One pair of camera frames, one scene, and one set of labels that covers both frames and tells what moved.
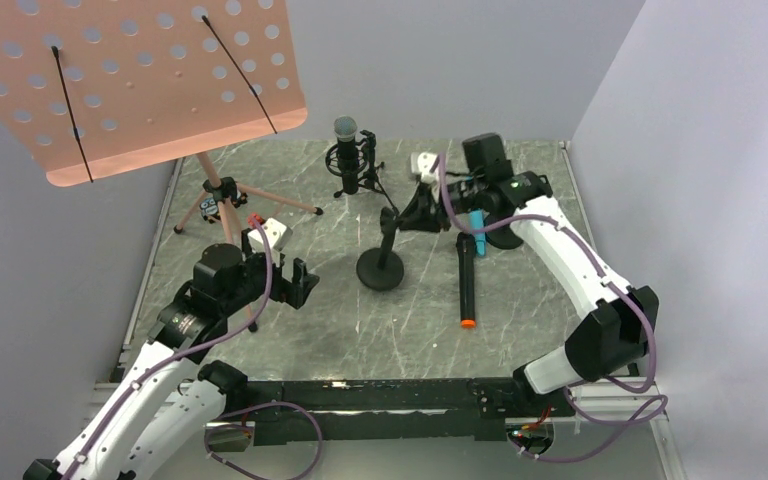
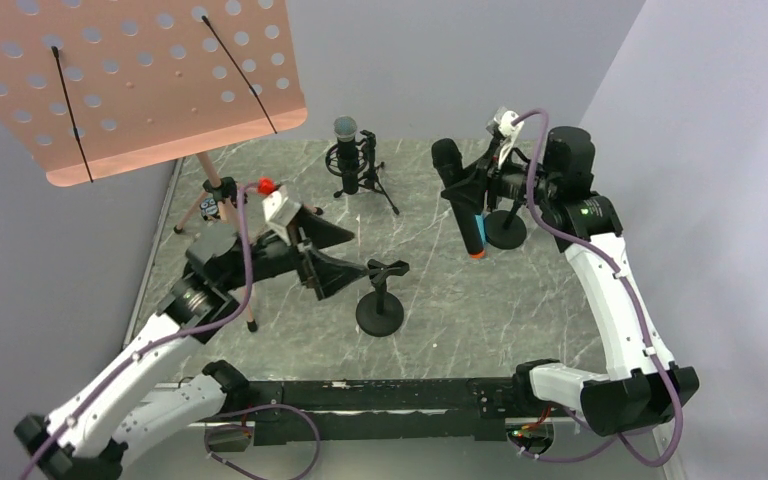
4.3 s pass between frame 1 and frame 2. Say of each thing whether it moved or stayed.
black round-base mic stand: moved
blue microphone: stayed
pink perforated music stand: stayed
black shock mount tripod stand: stayed
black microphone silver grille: stayed
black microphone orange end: moved
